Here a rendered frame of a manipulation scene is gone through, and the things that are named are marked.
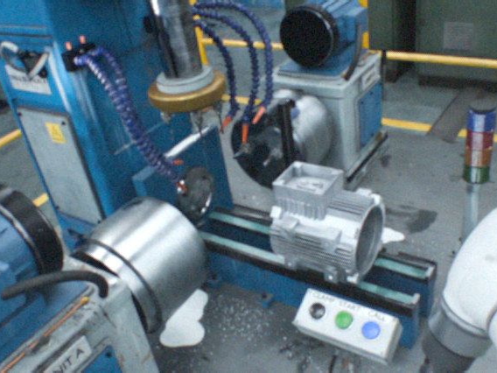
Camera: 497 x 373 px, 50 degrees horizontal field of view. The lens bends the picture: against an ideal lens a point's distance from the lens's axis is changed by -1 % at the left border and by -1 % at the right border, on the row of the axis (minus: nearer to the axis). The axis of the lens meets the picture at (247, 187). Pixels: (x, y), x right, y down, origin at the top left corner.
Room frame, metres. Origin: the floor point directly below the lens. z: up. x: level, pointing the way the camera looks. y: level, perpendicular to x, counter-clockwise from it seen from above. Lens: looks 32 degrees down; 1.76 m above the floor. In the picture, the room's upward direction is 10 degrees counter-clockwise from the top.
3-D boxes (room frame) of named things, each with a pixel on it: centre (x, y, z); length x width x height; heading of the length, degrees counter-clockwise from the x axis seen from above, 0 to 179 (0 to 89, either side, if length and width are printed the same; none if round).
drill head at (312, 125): (1.40, -0.14, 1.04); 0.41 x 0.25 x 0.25; 141
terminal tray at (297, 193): (0.98, -0.13, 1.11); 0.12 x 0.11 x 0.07; 51
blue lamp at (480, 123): (1.03, -0.54, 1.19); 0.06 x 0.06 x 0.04
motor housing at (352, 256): (0.95, -0.16, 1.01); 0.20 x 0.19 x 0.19; 51
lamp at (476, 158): (1.03, -0.54, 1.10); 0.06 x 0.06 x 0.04
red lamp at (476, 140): (1.03, -0.54, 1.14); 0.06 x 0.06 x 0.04
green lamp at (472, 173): (1.03, -0.54, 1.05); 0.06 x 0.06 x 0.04
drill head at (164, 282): (0.87, 0.29, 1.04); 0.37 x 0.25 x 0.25; 141
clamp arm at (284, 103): (1.17, -0.12, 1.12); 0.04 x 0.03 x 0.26; 51
